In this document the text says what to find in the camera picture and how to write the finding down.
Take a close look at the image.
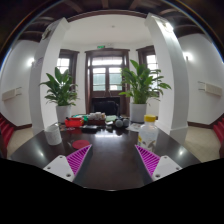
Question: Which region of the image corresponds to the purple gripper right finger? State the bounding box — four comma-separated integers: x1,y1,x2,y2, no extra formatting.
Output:
136,145,181,181

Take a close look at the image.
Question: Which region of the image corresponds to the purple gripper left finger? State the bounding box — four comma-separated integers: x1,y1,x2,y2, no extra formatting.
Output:
44,145,92,182

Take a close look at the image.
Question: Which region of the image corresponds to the red round coaster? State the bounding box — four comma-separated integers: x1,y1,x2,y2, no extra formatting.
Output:
72,140,89,150

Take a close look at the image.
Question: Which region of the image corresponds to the clear bottle yellow cap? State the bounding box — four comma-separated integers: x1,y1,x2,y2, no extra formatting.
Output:
138,114,158,152

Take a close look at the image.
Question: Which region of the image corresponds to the white paper cup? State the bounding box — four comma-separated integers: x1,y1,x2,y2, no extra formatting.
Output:
44,125,62,146

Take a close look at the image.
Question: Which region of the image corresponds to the black flat device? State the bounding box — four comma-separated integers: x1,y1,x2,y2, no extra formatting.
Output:
81,125,98,133

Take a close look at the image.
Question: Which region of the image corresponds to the grey round ball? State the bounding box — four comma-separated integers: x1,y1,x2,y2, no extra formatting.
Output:
115,120,123,128

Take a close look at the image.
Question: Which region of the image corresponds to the black office chair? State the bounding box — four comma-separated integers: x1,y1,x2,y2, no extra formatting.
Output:
92,97,120,116

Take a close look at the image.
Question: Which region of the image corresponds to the left potted green plant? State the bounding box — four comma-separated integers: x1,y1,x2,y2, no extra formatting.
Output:
42,68,78,123

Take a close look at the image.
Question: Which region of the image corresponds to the potted green plant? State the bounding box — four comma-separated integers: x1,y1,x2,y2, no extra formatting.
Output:
42,68,78,123
121,60,171,123

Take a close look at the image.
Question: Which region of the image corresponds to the right potted green plant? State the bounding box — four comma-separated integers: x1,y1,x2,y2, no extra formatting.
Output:
121,60,171,123

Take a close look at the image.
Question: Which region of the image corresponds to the dark wooden double door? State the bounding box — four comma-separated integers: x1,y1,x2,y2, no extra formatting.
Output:
85,48,129,114

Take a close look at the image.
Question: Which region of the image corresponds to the right white pillar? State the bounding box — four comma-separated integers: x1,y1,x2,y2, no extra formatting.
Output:
145,13,189,144

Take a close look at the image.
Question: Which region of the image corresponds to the white pillar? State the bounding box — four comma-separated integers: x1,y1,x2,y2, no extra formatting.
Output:
28,17,72,136
145,13,189,144

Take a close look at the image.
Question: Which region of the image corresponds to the left white pillar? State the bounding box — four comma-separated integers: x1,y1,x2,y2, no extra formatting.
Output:
28,17,72,136

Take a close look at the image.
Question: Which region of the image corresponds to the left wall air conditioner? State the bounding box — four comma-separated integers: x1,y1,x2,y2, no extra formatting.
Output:
2,87,22,101

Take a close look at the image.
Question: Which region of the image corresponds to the wall air conditioner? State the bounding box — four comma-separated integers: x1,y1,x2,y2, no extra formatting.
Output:
2,87,22,101
198,81,222,96

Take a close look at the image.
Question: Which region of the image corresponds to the right wall air conditioner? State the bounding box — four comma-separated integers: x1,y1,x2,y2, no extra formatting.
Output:
198,81,222,96

